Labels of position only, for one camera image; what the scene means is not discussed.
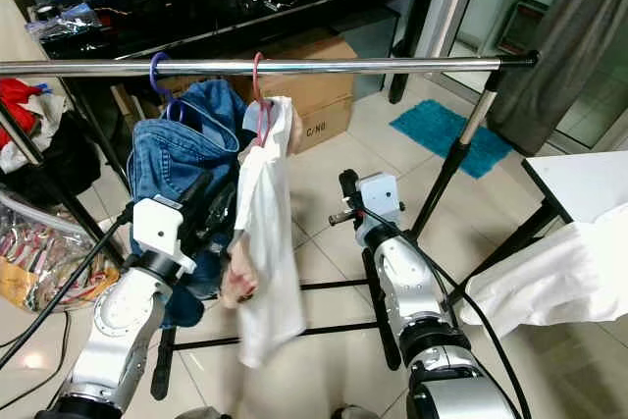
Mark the red cloth pile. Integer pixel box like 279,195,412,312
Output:
0,78,52,140

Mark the blue denim garment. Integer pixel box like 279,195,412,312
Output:
126,79,252,330

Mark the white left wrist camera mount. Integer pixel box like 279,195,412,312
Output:
130,196,200,269

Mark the dark robot left foot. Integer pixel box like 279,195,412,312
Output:
172,405,223,419

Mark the large cardboard box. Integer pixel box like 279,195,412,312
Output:
240,36,360,153

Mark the white table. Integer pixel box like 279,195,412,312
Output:
446,149,628,307

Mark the crumpled clear plastic bag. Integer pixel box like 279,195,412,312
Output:
27,2,107,43

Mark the purple plastic hanger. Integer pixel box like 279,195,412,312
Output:
149,51,187,122

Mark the dark robot foot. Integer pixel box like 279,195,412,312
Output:
329,405,384,419
172,405,223,419

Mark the plain white garment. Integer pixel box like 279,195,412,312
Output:
459,201,628,339

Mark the teal floor mat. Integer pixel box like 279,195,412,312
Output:
390,100,517,181

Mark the clear plastic bag of items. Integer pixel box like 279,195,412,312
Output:
0,191,95,313

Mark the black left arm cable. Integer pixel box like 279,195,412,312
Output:
0,203,138,371

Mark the grey curtain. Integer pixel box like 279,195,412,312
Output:
486,0,628,155

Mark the chrome and black clothes rack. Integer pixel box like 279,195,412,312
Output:
0,49,543,402

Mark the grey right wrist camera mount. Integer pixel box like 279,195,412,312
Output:
353,172,404,239

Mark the dark robot right foot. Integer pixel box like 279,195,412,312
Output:
329,405,384,419

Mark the red plastic hanger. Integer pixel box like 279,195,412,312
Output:
250,52,277,146

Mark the printed white shirt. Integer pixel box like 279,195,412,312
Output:
221,95,308,369

